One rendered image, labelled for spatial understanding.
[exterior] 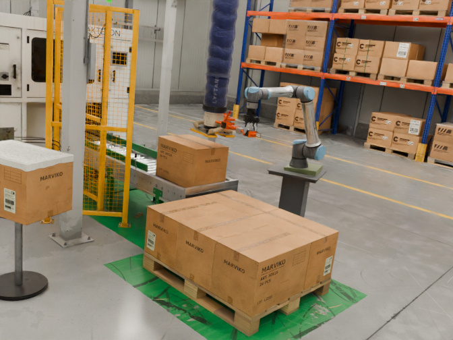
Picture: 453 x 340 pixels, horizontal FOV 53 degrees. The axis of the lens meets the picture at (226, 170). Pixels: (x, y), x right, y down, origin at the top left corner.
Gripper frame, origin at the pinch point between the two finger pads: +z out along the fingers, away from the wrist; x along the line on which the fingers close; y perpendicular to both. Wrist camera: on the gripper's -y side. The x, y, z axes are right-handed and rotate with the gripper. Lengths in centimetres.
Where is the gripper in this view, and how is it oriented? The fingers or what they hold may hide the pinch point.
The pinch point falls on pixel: (250, 132)
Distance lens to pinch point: 375.9
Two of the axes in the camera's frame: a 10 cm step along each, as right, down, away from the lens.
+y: -5.1, -2.7, 8.2
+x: -8.5, 0.4, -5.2
